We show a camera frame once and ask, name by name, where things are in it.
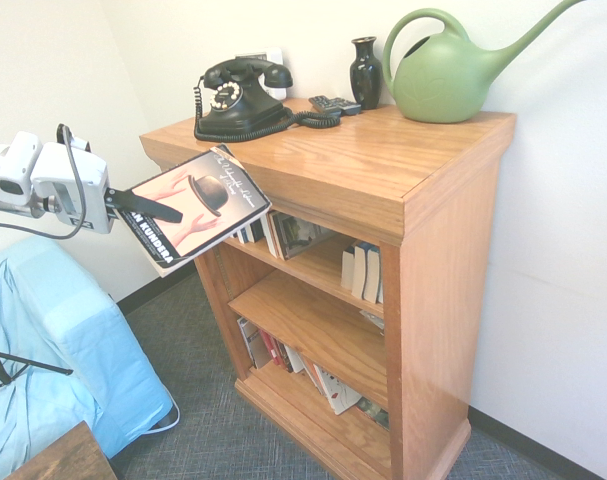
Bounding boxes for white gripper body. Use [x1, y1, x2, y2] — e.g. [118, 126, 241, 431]
[30, 142, 116, 236]

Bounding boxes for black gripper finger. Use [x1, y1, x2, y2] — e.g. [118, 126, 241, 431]
[104, 187, 185, 224]

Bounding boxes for Kundera paperback with bowler hat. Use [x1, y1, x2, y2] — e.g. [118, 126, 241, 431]
[114, 143, 274, 280]

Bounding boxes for black vintage rotary telephone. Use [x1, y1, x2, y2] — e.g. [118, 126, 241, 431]
[192, 56, 342, 144]

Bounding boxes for light blue cloth cover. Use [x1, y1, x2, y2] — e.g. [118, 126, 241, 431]
[0, 234, 177, 480]

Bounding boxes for red white cover book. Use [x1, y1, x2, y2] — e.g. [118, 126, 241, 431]
[235, 316, 273, 371]

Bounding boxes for black tripod legs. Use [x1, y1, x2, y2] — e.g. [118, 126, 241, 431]
[0, 346, 75, 387]

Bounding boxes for red paperback book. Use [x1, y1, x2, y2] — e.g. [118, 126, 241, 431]
[259, 328, 295, 375]

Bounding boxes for white square alarm clock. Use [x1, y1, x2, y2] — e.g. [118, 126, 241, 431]
[234, 45, 287, 101]

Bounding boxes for black remote control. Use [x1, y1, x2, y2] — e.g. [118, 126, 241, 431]
[308, 94, 342, 116]
[328, 96, 363, 118]

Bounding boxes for thin pale paperback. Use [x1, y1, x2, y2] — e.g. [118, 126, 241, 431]
[282, 344, 306, 376]

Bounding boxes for oak wooden bookshelf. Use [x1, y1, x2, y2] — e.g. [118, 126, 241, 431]
[139, 96, 518, 480]

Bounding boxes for cream paperback book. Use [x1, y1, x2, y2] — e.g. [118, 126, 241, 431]
[352, 241, 370, 300]

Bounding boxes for small black vase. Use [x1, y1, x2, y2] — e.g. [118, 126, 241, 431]
[350, 35, 383, 112]

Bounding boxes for white paperback with red marks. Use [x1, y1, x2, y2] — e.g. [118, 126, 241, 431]
[312, 363, 364, 417]

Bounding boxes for dark green magazine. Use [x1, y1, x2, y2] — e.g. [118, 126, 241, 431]
[354, 396, 391, 432]

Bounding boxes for green plastic watering can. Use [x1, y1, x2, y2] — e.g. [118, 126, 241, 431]
[381, 0, 592, 125]

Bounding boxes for grey robot arm cable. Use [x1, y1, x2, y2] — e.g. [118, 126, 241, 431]
[0, 123, 92, 240]

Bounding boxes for white cord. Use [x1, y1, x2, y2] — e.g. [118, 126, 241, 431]
[146, 398, 181, 434]

